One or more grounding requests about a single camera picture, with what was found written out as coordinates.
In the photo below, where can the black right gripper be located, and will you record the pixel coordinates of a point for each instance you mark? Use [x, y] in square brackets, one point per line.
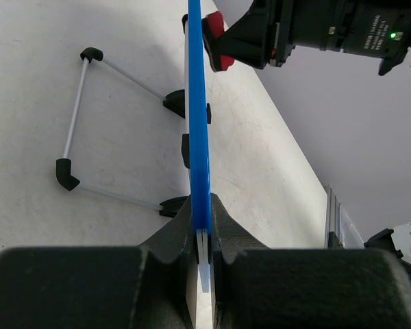
[375, 29]

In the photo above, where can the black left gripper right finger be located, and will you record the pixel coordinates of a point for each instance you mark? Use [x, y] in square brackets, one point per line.
[254, 286]

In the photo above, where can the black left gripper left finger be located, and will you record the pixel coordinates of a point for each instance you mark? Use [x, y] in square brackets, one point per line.
[151, 285]

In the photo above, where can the red bone-shaped eraser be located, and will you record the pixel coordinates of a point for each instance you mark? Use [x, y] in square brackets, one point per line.
[212, 30]

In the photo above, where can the blue framed whiteboard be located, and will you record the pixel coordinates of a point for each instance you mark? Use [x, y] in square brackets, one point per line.
[199, 157]

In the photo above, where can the aluminium mounting rail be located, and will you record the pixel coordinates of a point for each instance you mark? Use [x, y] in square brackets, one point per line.
[340, 232]

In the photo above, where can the whiteboard wire stand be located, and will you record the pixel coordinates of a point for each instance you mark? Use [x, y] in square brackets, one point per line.
[125, 139]

